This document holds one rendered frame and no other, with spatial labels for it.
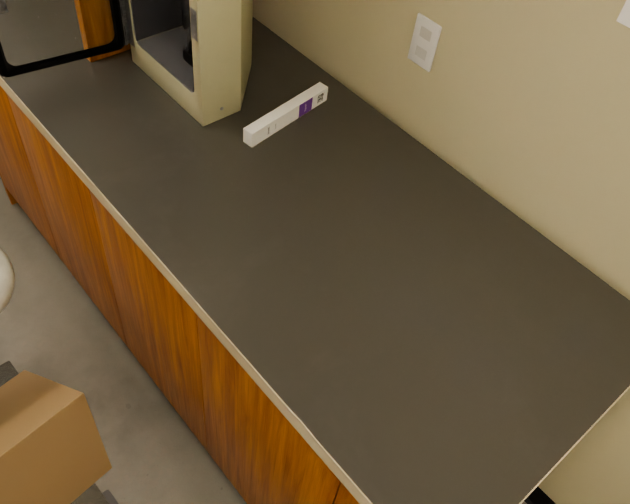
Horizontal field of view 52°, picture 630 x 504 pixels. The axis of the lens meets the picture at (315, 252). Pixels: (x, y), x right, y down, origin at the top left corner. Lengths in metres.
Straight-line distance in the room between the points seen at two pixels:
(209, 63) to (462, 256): 0.69
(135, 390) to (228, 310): 1.05
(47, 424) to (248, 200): 0.71
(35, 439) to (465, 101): 1.10
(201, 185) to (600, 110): 0.81
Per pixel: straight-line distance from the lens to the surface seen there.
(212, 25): 1.44
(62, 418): 0.88
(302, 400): 1.12
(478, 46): 1.45
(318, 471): 1.27
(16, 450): 0.87
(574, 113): 1.36
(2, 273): 0.93
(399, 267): 1.31
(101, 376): 2.26
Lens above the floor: 1.93
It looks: 50 degrees down
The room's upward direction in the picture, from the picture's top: 8 degrees clockwise
